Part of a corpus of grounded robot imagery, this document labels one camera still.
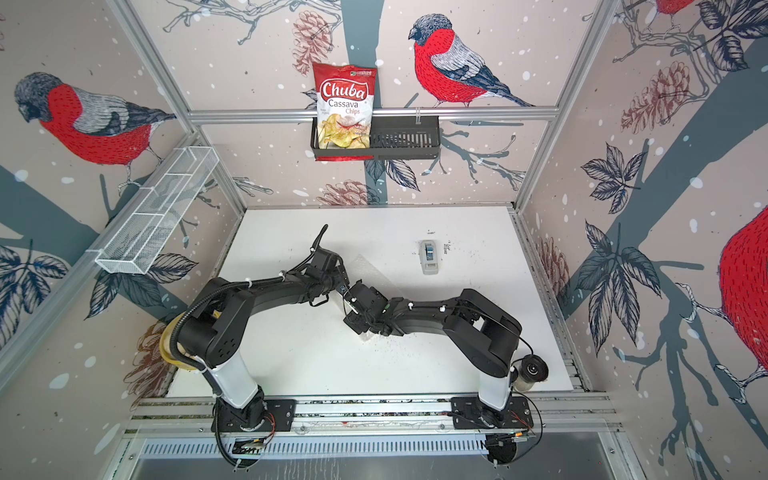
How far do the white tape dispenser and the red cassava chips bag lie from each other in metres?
0.41

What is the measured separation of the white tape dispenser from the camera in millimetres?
1019

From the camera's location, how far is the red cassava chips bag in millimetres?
838
